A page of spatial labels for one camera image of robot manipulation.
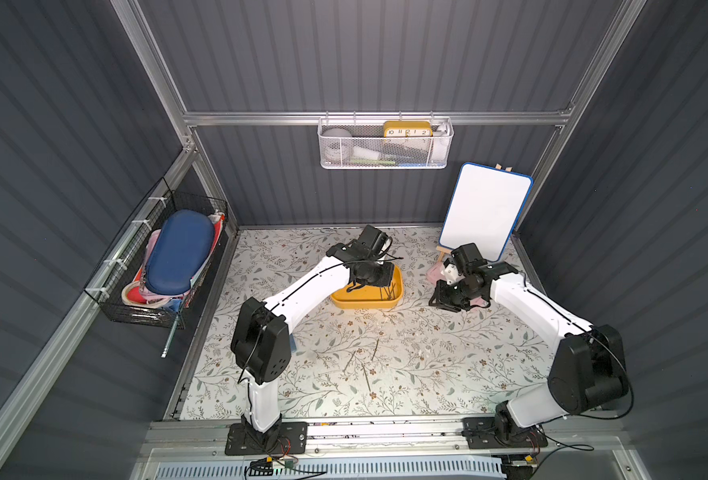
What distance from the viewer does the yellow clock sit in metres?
0.88

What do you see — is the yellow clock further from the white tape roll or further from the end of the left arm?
the end of the left arm

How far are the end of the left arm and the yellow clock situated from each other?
1.21ft

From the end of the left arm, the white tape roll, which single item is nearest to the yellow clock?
the white tape roll

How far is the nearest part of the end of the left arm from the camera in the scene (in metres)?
0.62
